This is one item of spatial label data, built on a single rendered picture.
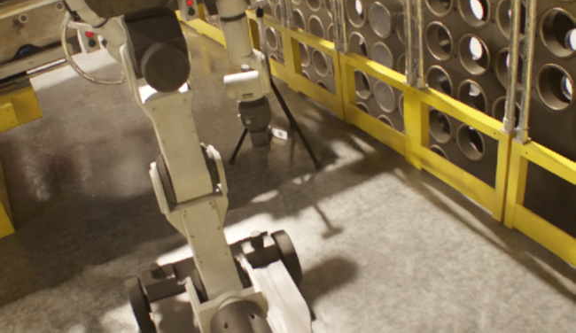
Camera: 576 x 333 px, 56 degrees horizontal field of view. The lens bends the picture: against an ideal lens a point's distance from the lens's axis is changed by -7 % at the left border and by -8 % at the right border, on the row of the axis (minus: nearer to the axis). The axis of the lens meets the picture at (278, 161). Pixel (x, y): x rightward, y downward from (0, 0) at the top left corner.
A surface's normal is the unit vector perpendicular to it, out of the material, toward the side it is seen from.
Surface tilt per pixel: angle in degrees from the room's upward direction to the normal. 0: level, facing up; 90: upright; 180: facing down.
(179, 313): 0
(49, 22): 90
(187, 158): 55
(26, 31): 90
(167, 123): 69
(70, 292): 0
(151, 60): 83
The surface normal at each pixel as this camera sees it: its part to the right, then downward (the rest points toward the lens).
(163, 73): 0.33, 0.36
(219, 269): 0.14, -0.30
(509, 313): -0.13, -0.84
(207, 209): 0.22, -0.07
